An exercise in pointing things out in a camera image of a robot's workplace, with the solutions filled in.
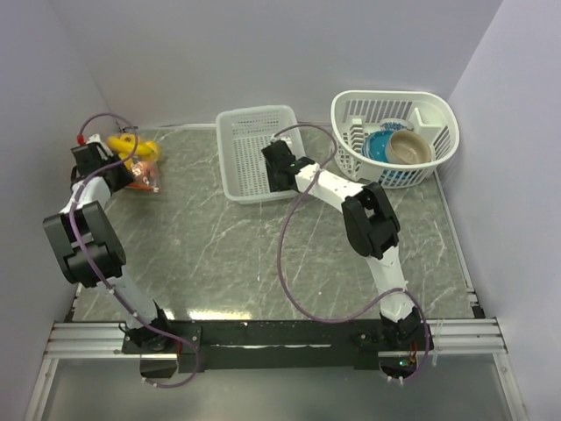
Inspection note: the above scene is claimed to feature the clear zip top bag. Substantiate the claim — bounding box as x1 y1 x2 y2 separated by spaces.
106 132 161 193

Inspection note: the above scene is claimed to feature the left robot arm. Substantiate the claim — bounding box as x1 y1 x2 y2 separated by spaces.
43 141 174 353

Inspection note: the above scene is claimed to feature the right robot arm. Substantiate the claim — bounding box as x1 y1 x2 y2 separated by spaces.
262 140 431 351

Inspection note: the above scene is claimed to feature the fake yellow banana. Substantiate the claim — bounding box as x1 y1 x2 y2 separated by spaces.
106 133 161 161

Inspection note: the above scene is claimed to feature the fake pink peach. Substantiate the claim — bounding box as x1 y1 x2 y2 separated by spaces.
131 161 158 184

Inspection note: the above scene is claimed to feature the white rectangular perforated basket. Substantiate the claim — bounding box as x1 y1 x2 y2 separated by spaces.
216 105 297 204

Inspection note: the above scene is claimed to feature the white round dish rack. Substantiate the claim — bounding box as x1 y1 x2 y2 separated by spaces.
330 90 459 189

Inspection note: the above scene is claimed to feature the blue white patterned plate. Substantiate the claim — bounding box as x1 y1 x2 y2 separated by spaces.
380 118 414 132

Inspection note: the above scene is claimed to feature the beige bowl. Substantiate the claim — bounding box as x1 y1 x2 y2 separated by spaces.
386 130 432 165

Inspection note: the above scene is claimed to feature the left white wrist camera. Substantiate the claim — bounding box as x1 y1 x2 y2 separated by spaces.
76 133 105 146

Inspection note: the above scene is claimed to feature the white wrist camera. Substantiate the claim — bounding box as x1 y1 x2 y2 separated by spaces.
76 133 105 146
270 135 292 146

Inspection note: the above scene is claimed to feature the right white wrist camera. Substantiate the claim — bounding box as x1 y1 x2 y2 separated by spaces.
270 135 292 146

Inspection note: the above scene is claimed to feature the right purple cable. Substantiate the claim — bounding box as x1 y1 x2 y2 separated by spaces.
275 124 433 385

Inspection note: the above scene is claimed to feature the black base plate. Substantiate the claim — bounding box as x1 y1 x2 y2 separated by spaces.
122 318 426 378

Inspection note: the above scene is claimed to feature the aluminium rail frame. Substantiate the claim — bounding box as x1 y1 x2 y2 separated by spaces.
24 284 527 421

